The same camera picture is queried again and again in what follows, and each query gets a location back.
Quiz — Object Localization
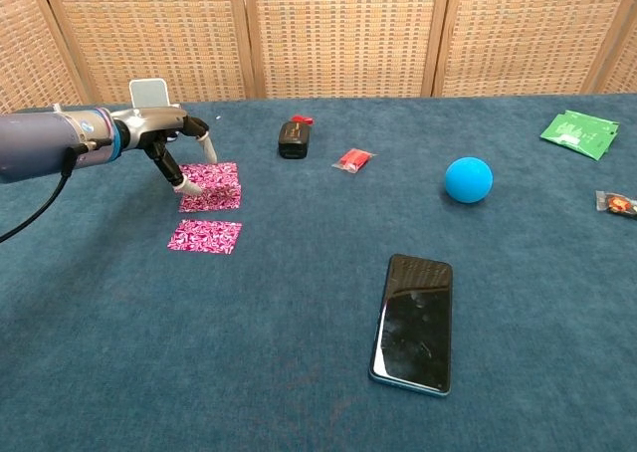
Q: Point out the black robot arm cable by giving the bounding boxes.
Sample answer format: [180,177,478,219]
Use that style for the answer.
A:
[0,140,99,244]

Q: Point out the blue ball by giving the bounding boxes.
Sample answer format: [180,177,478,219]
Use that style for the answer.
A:
[444,156,495,205]

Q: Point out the woven rattan screen panel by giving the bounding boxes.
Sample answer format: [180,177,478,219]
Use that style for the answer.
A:
[0,0,99,117]
[432,0,637,98]
[581,0,637,95]
[37,0,258,106]
[242,0,452,100]

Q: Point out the blue carpet table cover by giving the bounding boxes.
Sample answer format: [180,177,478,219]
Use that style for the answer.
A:
[0,93,637,452]

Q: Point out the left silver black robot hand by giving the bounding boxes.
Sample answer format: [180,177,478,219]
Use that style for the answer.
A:
[118,106,219,197]

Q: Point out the green foil packet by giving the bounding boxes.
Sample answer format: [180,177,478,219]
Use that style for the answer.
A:
[539,110,621,161]

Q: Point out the small clear snack wrapper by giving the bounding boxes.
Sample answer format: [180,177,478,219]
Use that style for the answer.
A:
[595,189,637,220]

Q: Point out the red candy in clear wrapper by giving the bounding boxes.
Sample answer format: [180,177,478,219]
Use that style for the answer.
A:
[331,147,377,175]

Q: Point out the black bottle with red cap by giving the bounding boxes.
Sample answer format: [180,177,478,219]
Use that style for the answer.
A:
[277,114,317,160]

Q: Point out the black-screen smartphone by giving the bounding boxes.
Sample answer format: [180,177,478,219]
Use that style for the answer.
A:
[368,253,454,397]

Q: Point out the white folding phone stand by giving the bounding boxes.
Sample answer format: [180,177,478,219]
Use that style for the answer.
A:
[128,77,188,142]

